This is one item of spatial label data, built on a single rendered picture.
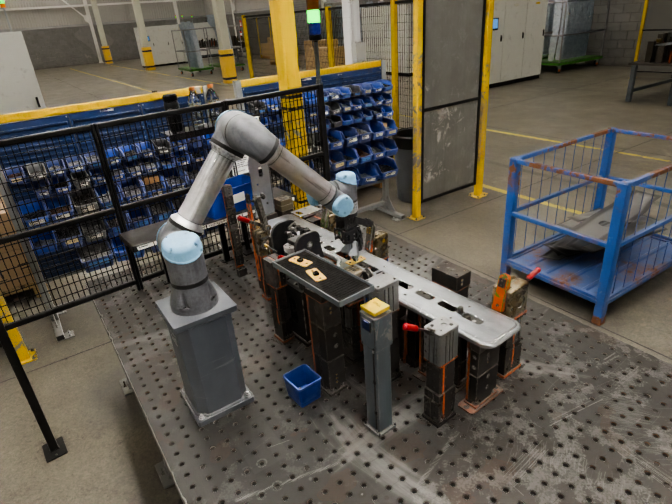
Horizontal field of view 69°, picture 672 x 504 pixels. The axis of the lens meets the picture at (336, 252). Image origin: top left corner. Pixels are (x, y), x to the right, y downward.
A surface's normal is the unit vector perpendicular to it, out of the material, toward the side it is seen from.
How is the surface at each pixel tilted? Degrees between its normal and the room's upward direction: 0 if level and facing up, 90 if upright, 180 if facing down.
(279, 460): 0
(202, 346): 90
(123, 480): 0
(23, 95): 90
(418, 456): 0
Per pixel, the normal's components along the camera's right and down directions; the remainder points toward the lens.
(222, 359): 0.56, 0.33
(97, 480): -0.07, -0.89
